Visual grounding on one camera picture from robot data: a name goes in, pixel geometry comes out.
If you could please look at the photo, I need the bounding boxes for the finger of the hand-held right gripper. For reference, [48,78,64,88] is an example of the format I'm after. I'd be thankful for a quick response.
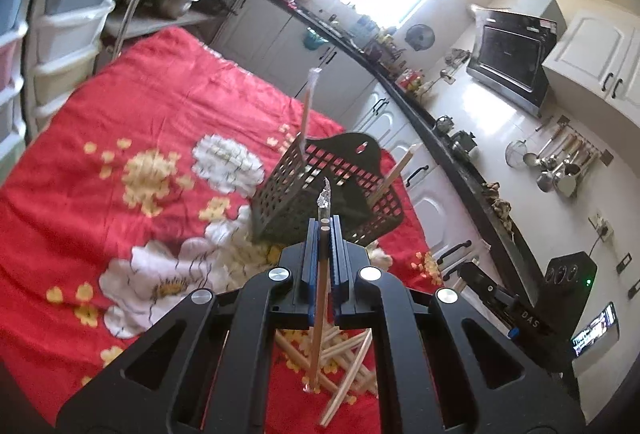
[457,261,518,315]

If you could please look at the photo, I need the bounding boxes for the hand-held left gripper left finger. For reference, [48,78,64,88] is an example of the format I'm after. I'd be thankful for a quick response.
[55,218,321,434]

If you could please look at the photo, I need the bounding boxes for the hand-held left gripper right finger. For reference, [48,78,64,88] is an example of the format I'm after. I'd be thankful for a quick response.
[330,216,586,434]

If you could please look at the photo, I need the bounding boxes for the plastic-wrapped wooden chopsticks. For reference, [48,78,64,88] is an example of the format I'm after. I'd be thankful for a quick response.
[367,144,420,207]
[302,178,335,395]
[299,68,322,153]

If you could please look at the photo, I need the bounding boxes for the black plastic utensil basket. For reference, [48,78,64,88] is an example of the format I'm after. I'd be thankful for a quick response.
[250,132,406,247]

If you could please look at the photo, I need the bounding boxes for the pile of chopsticks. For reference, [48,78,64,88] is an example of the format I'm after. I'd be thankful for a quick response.
[274,326,381,427]

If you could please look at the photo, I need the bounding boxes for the brown lumpy heap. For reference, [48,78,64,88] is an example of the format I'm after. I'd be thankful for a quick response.
[482,181,513,223]

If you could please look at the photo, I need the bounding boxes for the row of hanging steel ladles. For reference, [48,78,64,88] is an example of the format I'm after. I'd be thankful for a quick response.
[522,115,613,199]

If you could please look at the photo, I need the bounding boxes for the black kitchen countertop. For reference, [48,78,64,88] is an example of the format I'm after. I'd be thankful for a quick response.
[250,0,551,287]

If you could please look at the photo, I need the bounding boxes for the large steel kettle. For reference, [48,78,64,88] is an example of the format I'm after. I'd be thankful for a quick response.
[450,130,479,161]

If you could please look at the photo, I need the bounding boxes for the group of condiment bottles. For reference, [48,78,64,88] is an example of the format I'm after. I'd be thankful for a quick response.
[370,28,437,95]

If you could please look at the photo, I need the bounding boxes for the red floral blanket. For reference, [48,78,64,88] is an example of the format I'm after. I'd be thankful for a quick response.
[0,26,446,434]

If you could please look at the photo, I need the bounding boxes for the white base cabinets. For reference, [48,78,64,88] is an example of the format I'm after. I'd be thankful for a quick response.
[210,0,506,277]

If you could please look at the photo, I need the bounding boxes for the black range hood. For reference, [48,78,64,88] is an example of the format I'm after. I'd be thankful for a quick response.
[466,5,567,117]

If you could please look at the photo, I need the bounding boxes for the pastel plastic drawer unit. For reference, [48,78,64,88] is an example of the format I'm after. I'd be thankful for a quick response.
[0,0,43,175]

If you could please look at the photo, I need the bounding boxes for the white wall socket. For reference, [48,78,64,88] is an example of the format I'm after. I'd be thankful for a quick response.
[590,211,616,242]

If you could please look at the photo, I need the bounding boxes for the steel wire strainer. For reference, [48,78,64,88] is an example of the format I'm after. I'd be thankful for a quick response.
[505,140,530,169]

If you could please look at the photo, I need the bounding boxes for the white wall cabinet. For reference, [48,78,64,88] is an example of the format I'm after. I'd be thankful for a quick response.
[542,11,640,115]

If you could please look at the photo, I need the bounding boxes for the round wall exhaust fan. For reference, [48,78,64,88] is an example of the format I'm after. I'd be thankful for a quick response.
[405,24,435,50]

